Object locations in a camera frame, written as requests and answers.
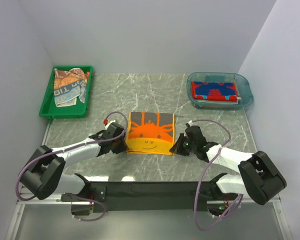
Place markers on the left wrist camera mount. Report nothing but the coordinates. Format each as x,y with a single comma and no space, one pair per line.
107,122

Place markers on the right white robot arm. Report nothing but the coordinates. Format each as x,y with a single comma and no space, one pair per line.
256,174

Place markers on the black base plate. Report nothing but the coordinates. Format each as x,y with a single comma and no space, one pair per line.
143,196

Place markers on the green plastic bin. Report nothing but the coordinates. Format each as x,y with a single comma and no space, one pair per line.
48,107

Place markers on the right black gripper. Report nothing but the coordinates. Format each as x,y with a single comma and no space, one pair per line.
177,147

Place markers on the blue translucent plastic tub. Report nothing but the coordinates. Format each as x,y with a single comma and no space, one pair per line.
243,87

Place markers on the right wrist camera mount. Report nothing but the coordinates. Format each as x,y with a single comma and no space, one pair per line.
189,126

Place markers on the aluminium mounting rail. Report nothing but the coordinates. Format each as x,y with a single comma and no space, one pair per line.
219,209

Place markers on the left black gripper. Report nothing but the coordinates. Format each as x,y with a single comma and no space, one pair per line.
123,147

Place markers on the orange yellow cloth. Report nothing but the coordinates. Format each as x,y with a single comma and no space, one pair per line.
150,133

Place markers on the red blue patterned cloth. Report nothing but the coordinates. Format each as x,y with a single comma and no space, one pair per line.
214,91

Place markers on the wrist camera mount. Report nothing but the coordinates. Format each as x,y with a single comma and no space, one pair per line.
107,122
189,126

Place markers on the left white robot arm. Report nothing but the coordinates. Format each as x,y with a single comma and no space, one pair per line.
44,174

